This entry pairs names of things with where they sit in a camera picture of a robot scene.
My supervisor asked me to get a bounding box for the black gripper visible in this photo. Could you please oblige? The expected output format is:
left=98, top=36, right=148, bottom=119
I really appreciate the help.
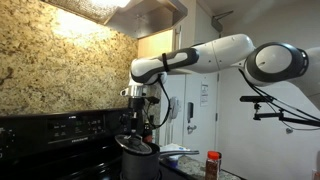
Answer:
left=128, top=96, right=145, bottom=138

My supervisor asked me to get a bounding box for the glass pot lid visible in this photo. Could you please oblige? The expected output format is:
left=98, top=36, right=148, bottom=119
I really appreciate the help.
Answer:
left=114, top=133, right=154, bottom=155

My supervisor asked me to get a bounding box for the black electric stove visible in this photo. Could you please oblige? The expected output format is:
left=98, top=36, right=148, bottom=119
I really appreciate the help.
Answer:
left=0, top=106, right=198, bottom=180

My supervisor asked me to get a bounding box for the spice jar red lid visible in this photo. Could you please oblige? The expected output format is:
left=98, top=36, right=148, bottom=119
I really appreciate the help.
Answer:
left=204, top=150, right=222, bottom=180

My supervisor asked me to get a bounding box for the dark bottle red label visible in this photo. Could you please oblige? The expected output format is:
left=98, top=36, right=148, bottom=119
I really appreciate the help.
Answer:
left=143, top=121, right=154, bottom=144

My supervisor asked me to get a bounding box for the dark bottle white label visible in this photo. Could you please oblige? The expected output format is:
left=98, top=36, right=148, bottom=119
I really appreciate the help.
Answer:
left=149, top=114, right=157, bottom=145

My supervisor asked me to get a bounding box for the dark grey saucepan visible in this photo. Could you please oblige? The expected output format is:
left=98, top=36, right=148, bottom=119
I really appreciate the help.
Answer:
left=120, top=143, right=200, bottom=180

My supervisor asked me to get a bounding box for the white jar blue label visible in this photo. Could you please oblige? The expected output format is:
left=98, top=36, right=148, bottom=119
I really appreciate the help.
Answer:
left=165, top=154, right=180, bottom=170

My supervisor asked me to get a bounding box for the white door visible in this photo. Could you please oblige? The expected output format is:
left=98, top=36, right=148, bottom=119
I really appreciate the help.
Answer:
left=183, top=73, right=220, bottom=164

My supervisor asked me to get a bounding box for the paper notice on door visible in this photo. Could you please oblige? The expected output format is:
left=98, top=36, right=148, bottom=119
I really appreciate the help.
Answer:
left=199, top=83, right=210, bottom=108

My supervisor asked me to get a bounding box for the steel range hood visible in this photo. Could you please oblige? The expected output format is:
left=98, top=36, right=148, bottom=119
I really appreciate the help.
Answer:
left=39, top=0, right=188, bottom=40

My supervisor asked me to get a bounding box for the metal door closer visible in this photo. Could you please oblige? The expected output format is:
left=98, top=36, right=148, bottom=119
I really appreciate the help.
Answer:
left=211, top=10, right=235, bottom=33

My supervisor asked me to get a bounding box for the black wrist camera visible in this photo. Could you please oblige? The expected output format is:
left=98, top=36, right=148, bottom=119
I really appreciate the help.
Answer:
left=144, top=96, right=161, bottom=105

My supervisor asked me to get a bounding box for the white wall intercom phone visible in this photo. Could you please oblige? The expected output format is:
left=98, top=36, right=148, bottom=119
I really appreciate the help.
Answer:
left=168, top=96, right=181, bottom=122

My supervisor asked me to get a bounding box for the metal door handle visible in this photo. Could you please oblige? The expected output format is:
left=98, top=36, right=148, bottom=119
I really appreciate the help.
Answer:
left=186, top=124, right=198, bottom=135

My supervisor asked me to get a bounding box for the light wooden wall cabinet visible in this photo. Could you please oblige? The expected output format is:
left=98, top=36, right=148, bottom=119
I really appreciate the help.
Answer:
left=136, top=24, right=196, bottom=75

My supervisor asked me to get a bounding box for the black stereo camera bar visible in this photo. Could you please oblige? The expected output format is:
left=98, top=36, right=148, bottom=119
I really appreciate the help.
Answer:
left=239, top=95, right=275, bottom=104

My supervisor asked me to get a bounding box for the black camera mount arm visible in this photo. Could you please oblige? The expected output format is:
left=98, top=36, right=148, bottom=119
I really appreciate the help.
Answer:
left=252, top=102, right=320, bottom=129

